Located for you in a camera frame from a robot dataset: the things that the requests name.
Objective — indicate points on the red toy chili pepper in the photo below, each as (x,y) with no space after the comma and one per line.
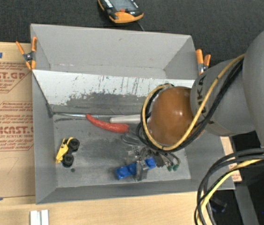
(106,125)

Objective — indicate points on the grey metal bin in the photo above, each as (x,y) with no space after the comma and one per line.
(104,50)

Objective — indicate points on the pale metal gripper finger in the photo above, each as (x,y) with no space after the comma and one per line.
(139,154)
(141,172)

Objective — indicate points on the silver metal whisk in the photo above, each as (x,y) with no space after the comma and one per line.
(125,119)

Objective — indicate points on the brown cardboard board red print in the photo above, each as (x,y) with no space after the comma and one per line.
(10,167)

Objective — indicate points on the blue toy brick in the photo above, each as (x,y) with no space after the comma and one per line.
(125,171)

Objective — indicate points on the yellow toy truck black wheels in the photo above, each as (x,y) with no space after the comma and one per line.
(64,150)

